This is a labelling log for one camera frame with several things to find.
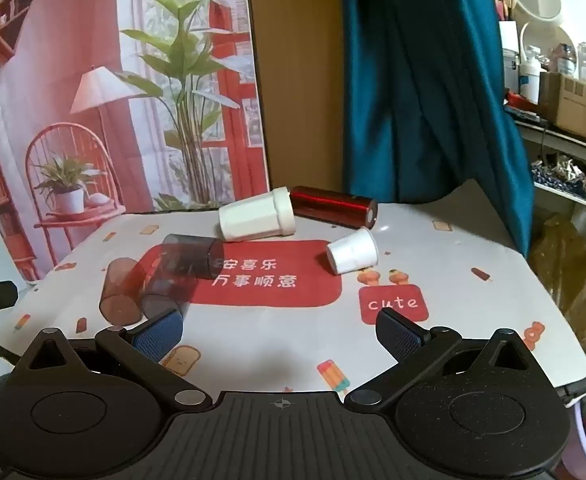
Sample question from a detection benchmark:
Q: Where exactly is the brown translucent plastic cup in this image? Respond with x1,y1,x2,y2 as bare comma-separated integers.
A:
99,258,145,327

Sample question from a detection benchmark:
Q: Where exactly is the grey translucent plastic cup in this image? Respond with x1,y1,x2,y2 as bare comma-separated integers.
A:
140,234,224,318

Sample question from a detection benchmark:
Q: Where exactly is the small white paper cup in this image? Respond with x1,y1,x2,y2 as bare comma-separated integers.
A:
326,228,378,275

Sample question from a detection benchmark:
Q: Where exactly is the red metallic cylinder cup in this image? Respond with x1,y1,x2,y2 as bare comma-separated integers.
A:
290,186,378,229

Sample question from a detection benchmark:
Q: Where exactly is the large white ribbed cup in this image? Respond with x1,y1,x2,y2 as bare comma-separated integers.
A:
218,186,296,242

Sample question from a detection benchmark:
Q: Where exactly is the red room backdrop poster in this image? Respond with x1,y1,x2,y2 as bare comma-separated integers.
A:
0,0,268,281

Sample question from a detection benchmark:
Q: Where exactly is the printed cartoon table mat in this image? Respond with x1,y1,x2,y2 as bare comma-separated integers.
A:
0,179,586,401

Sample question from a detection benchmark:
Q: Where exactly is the yellow plastic bag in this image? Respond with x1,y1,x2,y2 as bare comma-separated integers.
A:
528,216,586,352

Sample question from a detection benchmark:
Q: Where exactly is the teal blue curtain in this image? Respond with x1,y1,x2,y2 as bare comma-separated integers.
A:
343,0,535,252

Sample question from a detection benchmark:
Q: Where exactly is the white shelf rack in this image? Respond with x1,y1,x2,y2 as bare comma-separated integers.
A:
514,114,586,241

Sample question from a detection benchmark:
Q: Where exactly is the cardboard box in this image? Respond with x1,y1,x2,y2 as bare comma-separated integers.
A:
538,73,586,139

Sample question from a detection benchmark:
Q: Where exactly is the white pump bottle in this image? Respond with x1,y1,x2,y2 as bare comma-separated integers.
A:
518,46,542,104

